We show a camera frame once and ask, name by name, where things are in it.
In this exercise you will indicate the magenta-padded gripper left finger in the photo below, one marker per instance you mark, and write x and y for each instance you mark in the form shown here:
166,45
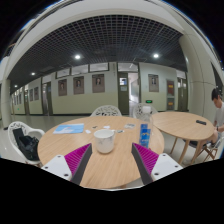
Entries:
58,166

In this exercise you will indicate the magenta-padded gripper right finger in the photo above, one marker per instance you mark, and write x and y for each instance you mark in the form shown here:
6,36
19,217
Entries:
165,165

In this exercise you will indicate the clear blue-labelled water bottle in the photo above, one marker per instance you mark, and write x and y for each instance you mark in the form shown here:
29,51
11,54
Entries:
145,135

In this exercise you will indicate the black bag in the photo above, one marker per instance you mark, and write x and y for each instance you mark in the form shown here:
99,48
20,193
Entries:
27,146

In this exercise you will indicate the light blue paper booklet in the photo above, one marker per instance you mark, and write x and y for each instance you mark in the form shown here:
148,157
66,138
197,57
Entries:
69,128

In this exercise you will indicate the white lattice plastic chair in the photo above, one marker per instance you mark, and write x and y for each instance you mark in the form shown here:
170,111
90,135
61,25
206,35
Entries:
106,111
31,133
138,112

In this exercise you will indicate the round wooden table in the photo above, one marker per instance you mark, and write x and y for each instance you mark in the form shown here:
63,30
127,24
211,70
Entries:
180,125

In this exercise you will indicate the small white paper scrap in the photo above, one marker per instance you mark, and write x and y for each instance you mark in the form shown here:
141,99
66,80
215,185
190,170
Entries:
87,131

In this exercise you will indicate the wooden folding chair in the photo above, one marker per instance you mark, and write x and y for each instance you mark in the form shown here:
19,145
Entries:
213,150

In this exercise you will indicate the white marbled mug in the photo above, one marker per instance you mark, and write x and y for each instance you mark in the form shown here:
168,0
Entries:
104,141

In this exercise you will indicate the small printed card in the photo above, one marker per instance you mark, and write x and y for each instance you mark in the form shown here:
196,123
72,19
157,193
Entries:
129,126

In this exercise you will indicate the black phone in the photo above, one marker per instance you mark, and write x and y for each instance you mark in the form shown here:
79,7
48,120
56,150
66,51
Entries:
201,122

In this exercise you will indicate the green exit sign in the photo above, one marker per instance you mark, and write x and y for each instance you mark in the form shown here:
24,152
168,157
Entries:
149,101

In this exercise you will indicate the person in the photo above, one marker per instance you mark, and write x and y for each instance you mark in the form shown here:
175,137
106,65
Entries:
220,116

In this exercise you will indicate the dark green doorway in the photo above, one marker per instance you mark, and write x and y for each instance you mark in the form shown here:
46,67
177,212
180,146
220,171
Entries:
123,100

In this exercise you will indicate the round ceiling lights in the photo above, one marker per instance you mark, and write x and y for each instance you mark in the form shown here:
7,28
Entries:
77,57

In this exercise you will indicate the framed wall portraits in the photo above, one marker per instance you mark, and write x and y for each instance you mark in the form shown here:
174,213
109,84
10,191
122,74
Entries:
98,83

